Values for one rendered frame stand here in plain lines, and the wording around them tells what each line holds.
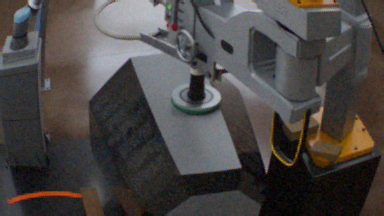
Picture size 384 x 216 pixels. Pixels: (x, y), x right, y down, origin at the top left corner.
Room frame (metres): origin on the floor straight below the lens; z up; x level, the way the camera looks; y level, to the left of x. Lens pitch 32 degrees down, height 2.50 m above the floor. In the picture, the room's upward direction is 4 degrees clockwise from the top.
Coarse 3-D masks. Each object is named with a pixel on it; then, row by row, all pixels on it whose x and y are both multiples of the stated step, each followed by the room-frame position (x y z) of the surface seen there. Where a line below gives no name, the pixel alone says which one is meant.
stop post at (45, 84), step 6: (48, 0) 4.13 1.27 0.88; (42, 6) 4.11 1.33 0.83; (48, 6) 4.13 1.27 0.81; (42, 12) 4.11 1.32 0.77; (42, 18) 4.11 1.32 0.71; (42, 24) 4.12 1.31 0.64; (42, 30) 4.12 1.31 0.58; (42, 36) 4.12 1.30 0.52; (42, 42) 4.12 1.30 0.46; (42, 48) 4.12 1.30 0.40; (42, 54) 4.12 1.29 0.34; (42, 60) 4.12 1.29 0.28; (42, 66) 4.12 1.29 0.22; (42, 72) 4.12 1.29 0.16; (42, 78) 4.12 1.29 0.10; (42, 84) 4.12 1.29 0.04; (48, 84) 4.18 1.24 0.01; (42, 90) 4.07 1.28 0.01; (48, 90) 4.09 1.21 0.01
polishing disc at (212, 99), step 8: (176, 88) 2.69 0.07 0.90; (184, 88) 2.70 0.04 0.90; (208, 88) 2.71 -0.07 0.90; (176, 96) 2.63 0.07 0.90; (184, 96) 2.63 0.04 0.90; (208, 96) 2.64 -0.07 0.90; (216, 96) 2.65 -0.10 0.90; (184, 104) 2.57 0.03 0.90; (192, 104) 2.57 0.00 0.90; (200, 104) 2.57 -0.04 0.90; (208, 104) 2.58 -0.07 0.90; (216, 104) 2.59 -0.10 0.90
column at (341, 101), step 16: (336, 0) 2.57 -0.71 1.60; (352, 0) 2.49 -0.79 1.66; (336, 80) 2.55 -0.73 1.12; (336, 96) 2.54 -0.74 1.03; (352, 96) 2.51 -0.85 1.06; (336, 112) 2.53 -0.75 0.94; (352, 112) 2.55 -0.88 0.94; (320, 128) 2.59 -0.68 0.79; (336, 128) 2.51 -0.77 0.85; (352, 128) 2.59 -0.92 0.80
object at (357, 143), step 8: (320, 112) 2.77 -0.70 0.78; (320, 120) 2.69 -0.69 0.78; (360, 128) 2.63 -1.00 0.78; (312, 136) 2.54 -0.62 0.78; (320, 136) 2.54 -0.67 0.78; (328, 136) 2.54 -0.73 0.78; (352, 136) 2.54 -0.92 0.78; (360, 136) 2.54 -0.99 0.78; (368, 136) 2.54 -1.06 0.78; (312, 144) 2.47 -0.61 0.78; (336, 144) 2.46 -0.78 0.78; (344, 144) 2.46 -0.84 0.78; (352, 144) 2.46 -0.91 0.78; (360, 144) 2.46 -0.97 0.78; (368, 144) 2.46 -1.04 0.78; (312, 152) 2.41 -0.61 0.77; (344, 152) 2.39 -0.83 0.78; (352, 152) 2.38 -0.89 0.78; (360, 152) 2.40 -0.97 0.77; (368, 152) 2.43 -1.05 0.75; (320, 160) 2.32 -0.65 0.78; (328, 160) 2.32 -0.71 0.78; (344, 160) 2.36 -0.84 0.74
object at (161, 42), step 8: (160, 32) 3.02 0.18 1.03; (144, 40) 2.93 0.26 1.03; (152, 40) 2.87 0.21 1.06; (160, 40) 2.82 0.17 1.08; (168, 40) 2.93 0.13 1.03; (160, 48) 2.80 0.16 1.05; (168, 48) 2.74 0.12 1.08; (176, 56) 2.68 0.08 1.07; (192, 64) 2.56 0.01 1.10; (200, 64) 2.53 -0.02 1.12; (208, 72) 2.43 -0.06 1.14; (216, 72) 2.44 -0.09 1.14; (224, 72) 2.46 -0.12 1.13; (216, 80) 2.43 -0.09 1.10
